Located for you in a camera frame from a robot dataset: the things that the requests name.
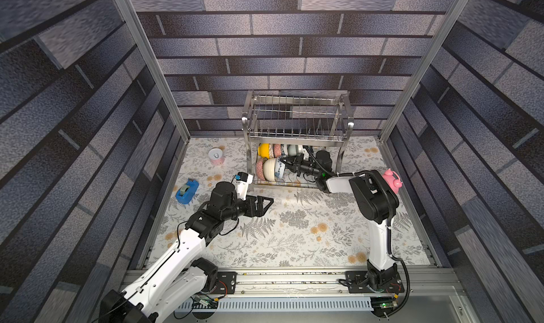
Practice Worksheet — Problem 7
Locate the pink alarm clock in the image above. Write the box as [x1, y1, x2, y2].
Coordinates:
[382, 169, 403, 194]

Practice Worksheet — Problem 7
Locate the brown patterned bowl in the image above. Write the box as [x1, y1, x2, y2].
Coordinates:
[273, 144, 283, 157]

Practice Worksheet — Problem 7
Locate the right black corrugated cable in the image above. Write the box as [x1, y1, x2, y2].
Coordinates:
[302, 146, 411, 317]

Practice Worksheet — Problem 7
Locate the pink patterned floral bowl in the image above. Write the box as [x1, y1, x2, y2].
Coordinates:
[255, 158, 266, 181]

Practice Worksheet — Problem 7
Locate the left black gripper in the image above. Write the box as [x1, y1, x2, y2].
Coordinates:
[221, 192, 274, 223]

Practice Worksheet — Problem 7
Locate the aluminium front rail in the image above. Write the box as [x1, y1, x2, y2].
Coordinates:
[219, 266, 466, 298]

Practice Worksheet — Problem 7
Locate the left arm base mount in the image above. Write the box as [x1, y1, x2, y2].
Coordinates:
[201, 271, 238, 296]

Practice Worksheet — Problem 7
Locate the blue tape dispenser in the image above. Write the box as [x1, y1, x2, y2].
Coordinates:
[175, 179, 199, 205]

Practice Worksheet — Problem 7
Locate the pink white cup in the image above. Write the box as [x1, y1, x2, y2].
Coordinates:
[208, 147, 225, 166]

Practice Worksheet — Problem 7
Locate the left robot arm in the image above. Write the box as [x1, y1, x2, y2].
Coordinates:
[98, 181, 274, 322]

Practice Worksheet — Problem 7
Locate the stainless steel dish rack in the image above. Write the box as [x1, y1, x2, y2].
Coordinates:
[242, 91, 354, 189]

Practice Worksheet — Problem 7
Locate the cream white bowl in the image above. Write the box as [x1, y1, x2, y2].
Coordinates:
[263, 158, 277, 182]

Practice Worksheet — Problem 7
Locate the blue floral small bowl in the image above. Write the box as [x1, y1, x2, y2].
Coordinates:
[274, 158, 286, 181]

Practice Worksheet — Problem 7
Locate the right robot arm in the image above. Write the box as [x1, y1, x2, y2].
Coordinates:
[280, 150, 403, 290]

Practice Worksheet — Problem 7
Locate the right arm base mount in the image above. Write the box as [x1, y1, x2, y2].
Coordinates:
[339, 271, 405, 295]

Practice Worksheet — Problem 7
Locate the yellow bowl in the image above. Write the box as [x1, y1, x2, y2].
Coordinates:
[258, 143, 274, 159]

